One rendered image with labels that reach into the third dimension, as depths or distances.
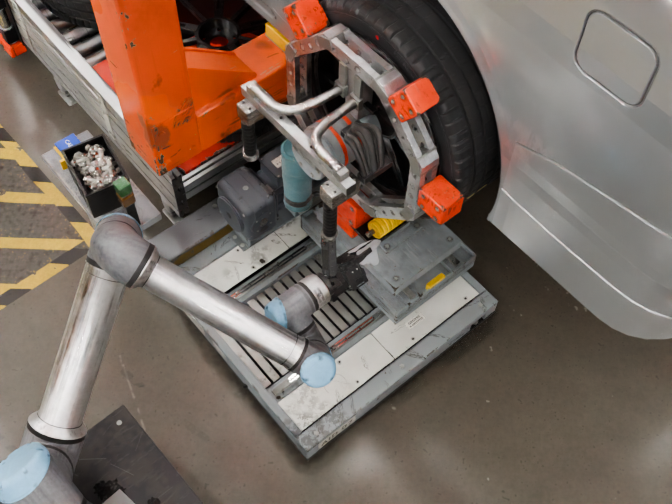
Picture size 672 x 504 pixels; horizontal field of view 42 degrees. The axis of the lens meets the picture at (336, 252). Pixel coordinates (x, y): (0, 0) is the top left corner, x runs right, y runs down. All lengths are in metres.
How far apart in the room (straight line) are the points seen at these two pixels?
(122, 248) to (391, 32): 0.81
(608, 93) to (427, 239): 1.25
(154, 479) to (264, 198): 0.91
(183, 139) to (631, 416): 1.66
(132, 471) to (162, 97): 1.03
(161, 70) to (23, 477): 1.08
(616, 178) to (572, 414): 1.23
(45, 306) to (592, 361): 1.86
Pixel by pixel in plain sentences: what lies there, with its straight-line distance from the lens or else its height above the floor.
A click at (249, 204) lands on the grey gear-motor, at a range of 2.74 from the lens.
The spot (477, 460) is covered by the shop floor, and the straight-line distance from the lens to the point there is 2.83.
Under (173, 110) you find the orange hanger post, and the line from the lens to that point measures 2.54.
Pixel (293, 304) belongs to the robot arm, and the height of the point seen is 0.67.
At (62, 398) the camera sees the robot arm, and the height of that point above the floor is 0.59.
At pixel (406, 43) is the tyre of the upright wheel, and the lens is 2.12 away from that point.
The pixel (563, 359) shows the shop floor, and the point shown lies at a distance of 3.03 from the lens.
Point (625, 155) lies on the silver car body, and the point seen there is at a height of 1.28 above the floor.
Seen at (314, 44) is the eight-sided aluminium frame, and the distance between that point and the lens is 2.26.
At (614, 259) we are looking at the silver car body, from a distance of 2.05.
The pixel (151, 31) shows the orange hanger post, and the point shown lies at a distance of 2.32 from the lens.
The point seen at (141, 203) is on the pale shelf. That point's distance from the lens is 2.74.
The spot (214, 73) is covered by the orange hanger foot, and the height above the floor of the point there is 0.79.
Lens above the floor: 2.63
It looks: 58 degrees down
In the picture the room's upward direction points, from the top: 2 degrees clockwise
